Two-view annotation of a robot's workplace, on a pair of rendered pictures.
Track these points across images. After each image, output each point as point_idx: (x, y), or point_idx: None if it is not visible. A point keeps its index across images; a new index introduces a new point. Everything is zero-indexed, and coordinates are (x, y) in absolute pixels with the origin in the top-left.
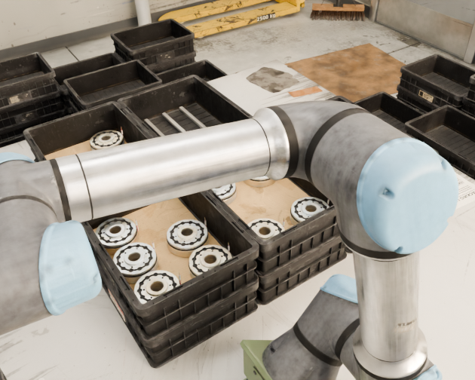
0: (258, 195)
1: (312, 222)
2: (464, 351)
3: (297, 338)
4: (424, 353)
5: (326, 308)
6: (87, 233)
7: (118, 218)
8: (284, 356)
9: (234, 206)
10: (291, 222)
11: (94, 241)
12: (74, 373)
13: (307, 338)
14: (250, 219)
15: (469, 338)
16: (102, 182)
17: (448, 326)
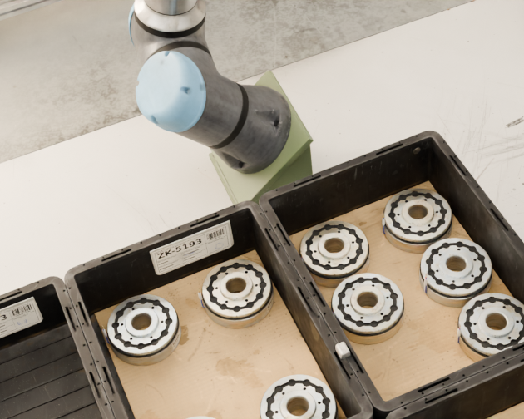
0: (218, 404)
1: (163, 232)
2: (30, 205)
3: (248, 96)
4: None
5: (209, 72)
6: None
7: (494, 351)
8: (266, 97)
9: (272, 382)
10: (180, 328)
11: (516, 235)
12: None
13: (238, 86)
14: (249, 348)
15: (11, 219)
16: None
17: (26, 235)
